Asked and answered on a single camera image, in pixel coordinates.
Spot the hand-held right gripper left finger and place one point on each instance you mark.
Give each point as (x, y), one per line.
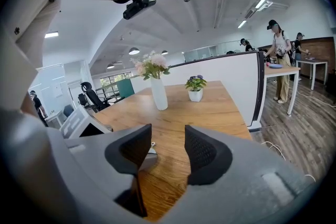
(126, 154)

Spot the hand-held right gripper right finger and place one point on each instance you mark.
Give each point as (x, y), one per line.
(207, 160)

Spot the black office chair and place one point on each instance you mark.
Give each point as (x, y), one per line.
(94, 98)

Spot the small white plant pot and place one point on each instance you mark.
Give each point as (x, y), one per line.
(195, 95)

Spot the green cabinet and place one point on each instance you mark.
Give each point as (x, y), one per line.
(126, 87)

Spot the tall white vase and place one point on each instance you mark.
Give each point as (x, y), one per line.
(159, 94)

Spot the green plant with purple flowers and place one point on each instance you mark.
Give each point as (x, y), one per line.
(195, 82)

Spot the white desk partition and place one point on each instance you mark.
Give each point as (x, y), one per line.
(225, 81)

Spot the round pendant lamp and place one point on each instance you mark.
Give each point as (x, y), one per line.
(134, 51)
(110, 66)
(164, 52)

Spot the pink and white flower bouquet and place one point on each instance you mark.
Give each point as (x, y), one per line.
(152, 64)

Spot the blue plate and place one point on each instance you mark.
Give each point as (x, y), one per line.
(275, 65)

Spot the wooden table with white legs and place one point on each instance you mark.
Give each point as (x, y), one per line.
(283, 70)

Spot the rectangular ceiling panel light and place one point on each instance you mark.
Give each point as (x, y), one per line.
(51, 34)

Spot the dark table with white legs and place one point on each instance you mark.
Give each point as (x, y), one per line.
(315, 61)

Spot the person's light shirt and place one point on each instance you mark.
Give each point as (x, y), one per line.
(23, 34)

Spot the black head-worn camera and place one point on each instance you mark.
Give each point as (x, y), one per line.
(139, 6)

